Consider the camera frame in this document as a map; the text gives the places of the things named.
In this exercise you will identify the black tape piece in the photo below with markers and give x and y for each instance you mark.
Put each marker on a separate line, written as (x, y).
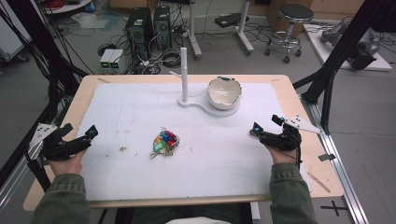
(327, 157)

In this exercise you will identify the black round stool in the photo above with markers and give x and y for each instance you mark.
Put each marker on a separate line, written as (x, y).
(295, 14)

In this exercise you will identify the bunch of colourful tagged keys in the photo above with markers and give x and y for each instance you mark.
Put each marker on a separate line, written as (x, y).
(165, 142)

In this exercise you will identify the black metal frame stand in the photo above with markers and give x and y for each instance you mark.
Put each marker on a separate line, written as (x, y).
(31, 37)
(336, 59)

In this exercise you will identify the white eggshell-shaped bowl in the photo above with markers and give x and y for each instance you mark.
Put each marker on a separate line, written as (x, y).
(224, 93)

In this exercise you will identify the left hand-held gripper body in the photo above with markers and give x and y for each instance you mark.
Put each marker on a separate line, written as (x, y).
(63, 147)

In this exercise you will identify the flat black box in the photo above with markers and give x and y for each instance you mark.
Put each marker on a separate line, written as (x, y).
(230, 20)

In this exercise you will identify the aluminium rail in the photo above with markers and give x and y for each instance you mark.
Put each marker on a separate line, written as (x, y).
(339, 168)

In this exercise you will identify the thin wooden stick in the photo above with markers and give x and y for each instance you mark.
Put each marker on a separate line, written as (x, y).
(319, 182)

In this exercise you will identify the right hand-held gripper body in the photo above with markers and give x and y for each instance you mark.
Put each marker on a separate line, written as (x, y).
(280, 141)

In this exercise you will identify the white desk leg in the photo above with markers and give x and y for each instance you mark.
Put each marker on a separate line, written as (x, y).
(192, 31)
(244, 28)

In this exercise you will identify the person's right hand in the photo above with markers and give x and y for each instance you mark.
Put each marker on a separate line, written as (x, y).
(283, 157)

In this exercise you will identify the white floor platform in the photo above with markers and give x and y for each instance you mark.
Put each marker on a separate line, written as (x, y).
(323, 49)

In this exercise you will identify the black computer tower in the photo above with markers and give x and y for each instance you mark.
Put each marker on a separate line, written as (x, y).
(138, 31)
(162, 26)

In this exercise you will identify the person's left hand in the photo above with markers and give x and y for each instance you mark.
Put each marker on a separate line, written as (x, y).
(68, 166)

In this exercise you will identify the white foam mat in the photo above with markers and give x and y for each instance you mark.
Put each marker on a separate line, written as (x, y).
(202, 155)

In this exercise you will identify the small white power box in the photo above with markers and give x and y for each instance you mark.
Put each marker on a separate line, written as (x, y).
(106, 58)
(116, 59)

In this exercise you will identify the white key stand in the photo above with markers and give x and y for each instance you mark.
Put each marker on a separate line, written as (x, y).
(184, 77)

